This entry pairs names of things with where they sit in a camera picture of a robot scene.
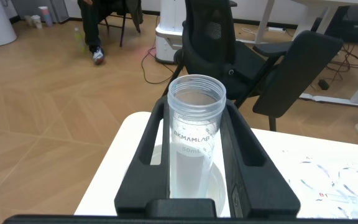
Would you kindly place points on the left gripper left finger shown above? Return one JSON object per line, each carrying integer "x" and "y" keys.
{"x": 138, "y": 180}

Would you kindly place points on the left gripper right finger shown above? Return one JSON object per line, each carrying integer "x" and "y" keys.
{"x": 256, "y": 180}

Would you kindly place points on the clear plastic test tube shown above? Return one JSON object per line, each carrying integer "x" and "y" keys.
{"x": 194, "y": 130}

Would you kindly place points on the clear acrylic test tube rack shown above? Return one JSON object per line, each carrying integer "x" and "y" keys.
{"x": 337, "y": 186}

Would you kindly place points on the black power adapter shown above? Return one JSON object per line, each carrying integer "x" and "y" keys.
{"x": 324, "y": 84}

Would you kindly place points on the black office chair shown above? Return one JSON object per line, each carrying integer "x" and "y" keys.
{"x": 216, "y": 46}

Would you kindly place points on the green drink bottle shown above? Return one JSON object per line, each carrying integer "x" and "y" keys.
{"x": 79, "y": 40}

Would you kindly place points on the white humanoid robot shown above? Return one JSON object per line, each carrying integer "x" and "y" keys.
{"x": 169, "y": 31}

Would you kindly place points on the seated person in white shirt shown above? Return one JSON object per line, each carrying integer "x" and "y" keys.
{"x": 92, "y": 25}

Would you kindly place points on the black chair with dark jacket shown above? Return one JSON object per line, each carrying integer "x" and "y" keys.
{"x": 132, "y": 15}

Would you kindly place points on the pink stacked cups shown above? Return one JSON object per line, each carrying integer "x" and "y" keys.
{"x": 46, "y": 17}

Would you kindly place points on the grey partition cabinet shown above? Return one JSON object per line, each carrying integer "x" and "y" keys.
{"x": 57, "y": 9}

